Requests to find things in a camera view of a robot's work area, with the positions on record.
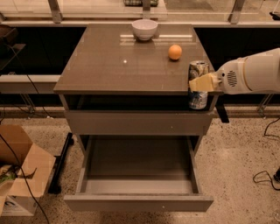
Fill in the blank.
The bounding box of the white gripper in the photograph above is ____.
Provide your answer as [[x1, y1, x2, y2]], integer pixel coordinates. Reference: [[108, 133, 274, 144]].
[[189, 58, 249, 95]]

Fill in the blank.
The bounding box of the silver blue redbull can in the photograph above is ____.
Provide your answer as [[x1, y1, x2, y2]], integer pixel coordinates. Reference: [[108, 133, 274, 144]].
[[188, 60, 209, 109]]

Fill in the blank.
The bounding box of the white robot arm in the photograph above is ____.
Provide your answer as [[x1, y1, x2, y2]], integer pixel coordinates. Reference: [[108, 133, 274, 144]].
[[189, 48, 280, 95]]

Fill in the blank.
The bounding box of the closed grey top drawer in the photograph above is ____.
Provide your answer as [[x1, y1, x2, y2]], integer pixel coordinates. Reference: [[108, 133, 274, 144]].
[[65, 110, 214, 136]]

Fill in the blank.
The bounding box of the grey drawer cabinet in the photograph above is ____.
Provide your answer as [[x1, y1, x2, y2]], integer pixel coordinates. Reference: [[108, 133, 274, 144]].
[[53, 23, 226, 213]]

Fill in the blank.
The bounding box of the open grey middle drawer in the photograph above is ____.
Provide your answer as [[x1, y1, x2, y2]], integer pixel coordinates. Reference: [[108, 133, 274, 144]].
[[64, 136, 214, 212]]

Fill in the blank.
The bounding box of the orange fruit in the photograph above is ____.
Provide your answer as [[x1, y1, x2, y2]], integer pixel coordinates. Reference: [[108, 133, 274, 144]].
[[168, 45, 182, 60]]

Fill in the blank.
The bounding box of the white ceramic bowl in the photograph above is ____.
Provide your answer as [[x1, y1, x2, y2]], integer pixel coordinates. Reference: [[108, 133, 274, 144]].
[[132, 19, 158, 40]]

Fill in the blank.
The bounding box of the black bar on floor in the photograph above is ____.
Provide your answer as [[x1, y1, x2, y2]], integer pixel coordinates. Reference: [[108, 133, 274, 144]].
[[48, 132, 74, 194]]

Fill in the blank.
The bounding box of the open cardboard box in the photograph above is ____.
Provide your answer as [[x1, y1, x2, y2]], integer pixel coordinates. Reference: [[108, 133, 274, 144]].
[[0, 125, 55, 216]]

